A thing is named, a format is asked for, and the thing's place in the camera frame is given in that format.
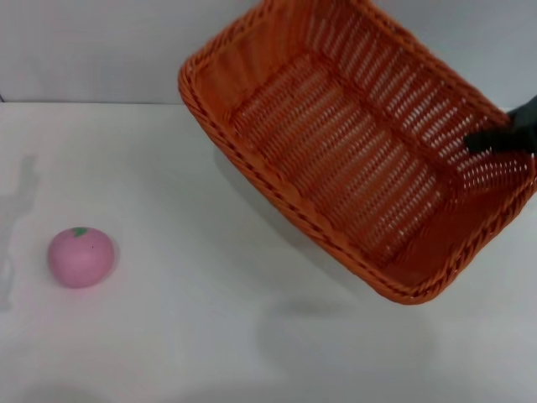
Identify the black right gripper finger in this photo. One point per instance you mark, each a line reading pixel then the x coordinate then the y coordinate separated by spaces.
pixel 499 142
pixel 525 112

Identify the orange woven plastic basket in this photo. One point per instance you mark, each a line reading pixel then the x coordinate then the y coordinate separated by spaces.
pixel 335 168

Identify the pink peach toy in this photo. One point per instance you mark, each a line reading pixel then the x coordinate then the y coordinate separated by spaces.
pixel 79 260

